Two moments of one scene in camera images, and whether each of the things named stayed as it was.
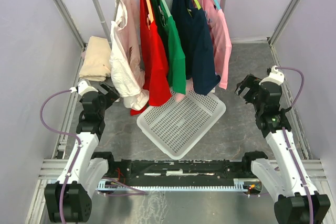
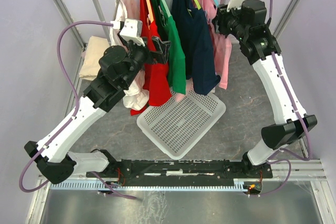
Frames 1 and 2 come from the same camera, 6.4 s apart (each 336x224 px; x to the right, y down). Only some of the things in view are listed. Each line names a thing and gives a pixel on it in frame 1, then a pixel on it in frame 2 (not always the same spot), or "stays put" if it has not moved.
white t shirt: x=127 y=73 stays put
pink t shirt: x=218 y=29 stays put
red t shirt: x=157 y=88 stays put
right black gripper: x=249 y=81 → x=219 y=21
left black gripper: x=112 y=95 → x=155 y=56
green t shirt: x=171 y=38 stays put
